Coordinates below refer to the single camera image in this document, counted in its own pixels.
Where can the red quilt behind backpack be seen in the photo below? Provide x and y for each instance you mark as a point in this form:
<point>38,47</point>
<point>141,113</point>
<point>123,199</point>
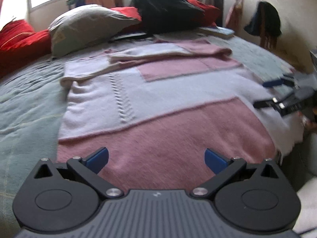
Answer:
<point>211,14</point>

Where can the right pink curtain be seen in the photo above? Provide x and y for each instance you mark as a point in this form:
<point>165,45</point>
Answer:
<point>234,15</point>

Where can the black backpack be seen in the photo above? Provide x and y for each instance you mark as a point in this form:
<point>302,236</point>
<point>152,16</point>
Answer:
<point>157,17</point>

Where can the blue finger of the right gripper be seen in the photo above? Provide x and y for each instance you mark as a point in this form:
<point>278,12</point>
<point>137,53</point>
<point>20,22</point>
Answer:
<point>263,103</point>
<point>273,83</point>

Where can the green plaid bed blanket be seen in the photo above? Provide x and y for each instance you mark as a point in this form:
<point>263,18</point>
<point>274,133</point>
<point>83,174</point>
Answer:
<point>33,103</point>

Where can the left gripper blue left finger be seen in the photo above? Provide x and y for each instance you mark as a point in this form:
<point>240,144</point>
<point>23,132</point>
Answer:
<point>86,171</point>

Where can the grey pillow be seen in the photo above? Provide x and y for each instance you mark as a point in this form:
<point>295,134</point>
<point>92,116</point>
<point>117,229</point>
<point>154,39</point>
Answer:
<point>86,26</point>

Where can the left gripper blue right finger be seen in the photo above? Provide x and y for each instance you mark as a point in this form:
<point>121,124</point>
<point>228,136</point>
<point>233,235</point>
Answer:
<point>225,170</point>

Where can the pink and white sweater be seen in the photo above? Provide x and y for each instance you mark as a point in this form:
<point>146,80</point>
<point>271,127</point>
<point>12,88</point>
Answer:
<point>158,107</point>

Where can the person's right hand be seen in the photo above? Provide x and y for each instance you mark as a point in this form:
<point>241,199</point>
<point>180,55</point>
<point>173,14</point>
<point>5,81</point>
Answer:
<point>309,126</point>

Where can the wooden chair with clothes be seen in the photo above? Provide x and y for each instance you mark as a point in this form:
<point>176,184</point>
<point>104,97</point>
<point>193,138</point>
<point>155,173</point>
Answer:
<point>266,24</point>

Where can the paperback book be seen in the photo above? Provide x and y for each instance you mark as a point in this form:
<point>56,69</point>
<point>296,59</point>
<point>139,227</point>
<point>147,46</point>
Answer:
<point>219,32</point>

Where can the red pillow at headboard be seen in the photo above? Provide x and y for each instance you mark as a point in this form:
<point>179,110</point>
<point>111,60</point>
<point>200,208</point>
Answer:
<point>21,44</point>

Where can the white fleece left sleeve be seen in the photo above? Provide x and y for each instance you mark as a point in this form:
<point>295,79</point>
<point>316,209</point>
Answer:
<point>306,221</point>

